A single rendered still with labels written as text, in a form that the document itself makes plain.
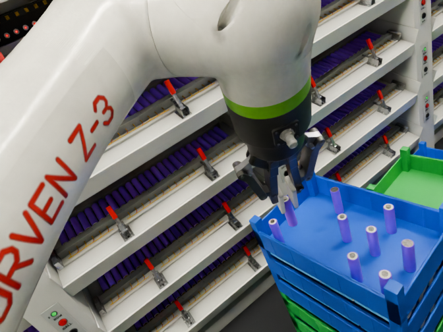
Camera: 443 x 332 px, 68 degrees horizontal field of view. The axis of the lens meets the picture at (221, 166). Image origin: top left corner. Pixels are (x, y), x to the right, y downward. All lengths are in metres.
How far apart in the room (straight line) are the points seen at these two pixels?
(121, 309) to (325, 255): 0.57
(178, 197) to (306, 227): 0.34
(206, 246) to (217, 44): 0.79
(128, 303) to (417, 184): 0.85
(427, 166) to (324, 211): 0.41
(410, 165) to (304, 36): 0.85
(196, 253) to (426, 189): 0.65
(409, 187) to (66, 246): 0.91
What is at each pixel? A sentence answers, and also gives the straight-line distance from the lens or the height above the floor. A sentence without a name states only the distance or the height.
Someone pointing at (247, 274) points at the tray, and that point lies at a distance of 1.13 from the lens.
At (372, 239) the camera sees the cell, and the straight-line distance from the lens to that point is 0.64.
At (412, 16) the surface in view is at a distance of 1.36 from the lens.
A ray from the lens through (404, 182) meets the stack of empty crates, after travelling 1.06.
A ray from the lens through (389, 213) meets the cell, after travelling 0.67.
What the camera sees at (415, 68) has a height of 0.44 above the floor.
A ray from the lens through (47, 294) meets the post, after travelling 0.88.
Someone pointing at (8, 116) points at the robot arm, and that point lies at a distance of 0.22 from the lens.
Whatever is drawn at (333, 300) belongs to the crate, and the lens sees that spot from 0.69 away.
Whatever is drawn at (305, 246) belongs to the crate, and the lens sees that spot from 0.71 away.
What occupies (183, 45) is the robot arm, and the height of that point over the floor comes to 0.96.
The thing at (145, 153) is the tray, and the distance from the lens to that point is 0.78.
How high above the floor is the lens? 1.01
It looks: 30 degrees down
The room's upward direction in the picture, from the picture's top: 24 degrees counter-clockwise
